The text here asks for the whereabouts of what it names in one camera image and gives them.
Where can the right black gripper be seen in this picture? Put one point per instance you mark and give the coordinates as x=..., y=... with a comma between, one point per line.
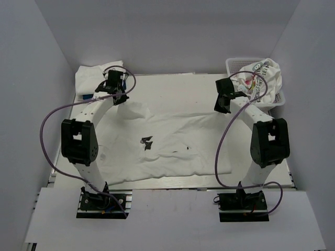
x=219, y=108

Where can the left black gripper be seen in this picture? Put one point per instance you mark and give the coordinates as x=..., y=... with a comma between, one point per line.
x=123, y=99

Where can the white printed t shirt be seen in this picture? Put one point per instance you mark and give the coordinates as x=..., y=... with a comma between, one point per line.
x=261, y=83

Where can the plain white t shirt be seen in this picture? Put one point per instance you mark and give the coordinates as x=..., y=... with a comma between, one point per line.
x=136, y=144

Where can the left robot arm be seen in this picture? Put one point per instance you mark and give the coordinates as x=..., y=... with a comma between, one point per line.
x=78, y=137

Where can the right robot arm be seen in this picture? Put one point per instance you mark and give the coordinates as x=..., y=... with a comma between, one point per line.
x=269, y=139

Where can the folded white t shirt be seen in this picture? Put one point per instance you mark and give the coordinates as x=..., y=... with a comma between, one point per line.
x=88, y=78

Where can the white plastic basket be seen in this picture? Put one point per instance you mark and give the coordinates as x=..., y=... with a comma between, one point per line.
x=277, y=102

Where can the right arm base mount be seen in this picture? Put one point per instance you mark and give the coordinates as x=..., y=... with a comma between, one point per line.
x=250, y=208

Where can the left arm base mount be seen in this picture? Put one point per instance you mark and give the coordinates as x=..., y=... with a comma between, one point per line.
x=97, y=206

